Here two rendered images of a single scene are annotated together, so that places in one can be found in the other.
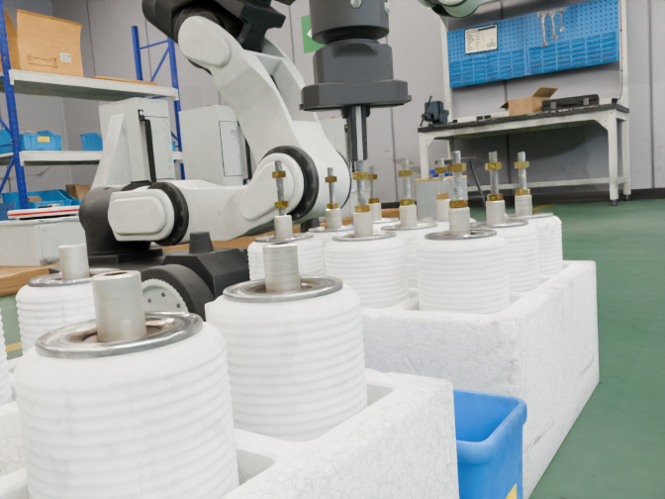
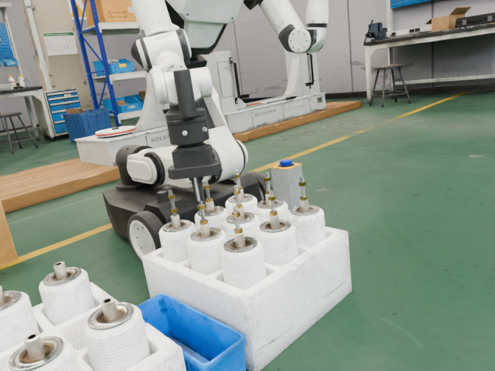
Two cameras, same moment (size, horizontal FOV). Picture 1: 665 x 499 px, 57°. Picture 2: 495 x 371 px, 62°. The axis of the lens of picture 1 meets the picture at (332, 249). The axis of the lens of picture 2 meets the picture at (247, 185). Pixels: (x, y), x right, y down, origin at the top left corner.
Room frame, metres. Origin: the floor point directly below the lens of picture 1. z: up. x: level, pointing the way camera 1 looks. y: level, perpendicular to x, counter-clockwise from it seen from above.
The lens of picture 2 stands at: (-0.16, -0.35, 0.62)
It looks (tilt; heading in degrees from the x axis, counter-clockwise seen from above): 16 degrees down; 12
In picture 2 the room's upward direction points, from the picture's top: 8 degrees counter-clockwise
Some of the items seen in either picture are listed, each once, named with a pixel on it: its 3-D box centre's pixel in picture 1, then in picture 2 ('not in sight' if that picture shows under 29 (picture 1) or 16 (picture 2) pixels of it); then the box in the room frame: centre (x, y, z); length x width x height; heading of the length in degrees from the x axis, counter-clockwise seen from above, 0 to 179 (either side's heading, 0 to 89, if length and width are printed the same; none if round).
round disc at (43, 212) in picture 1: (46, 212); (116, 131); (2.73, 1.26, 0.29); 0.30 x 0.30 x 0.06
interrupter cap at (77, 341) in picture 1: (122, 335); (37, 353); (0.29, 0.10, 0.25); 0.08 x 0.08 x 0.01
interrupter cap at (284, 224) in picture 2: (496, 225); (275, 226); (0.74, -0.20, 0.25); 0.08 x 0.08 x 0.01
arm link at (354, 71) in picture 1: (351, 52); (191, 149); (0.71, -0.04, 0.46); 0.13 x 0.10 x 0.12; 98
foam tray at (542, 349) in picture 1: (416, 346); (248, 274); (0.81, -0.10, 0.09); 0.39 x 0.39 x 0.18; 56
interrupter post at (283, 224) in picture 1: (283, 229); (175, 221); (0.78, 0.06, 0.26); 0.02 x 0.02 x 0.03
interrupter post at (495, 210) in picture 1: (495, 214); (274, 221); (0.74, -0.20, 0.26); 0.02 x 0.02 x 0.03
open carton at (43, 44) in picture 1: (33, 50); (111, 6); (5.62, 2.53, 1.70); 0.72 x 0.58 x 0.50; 149
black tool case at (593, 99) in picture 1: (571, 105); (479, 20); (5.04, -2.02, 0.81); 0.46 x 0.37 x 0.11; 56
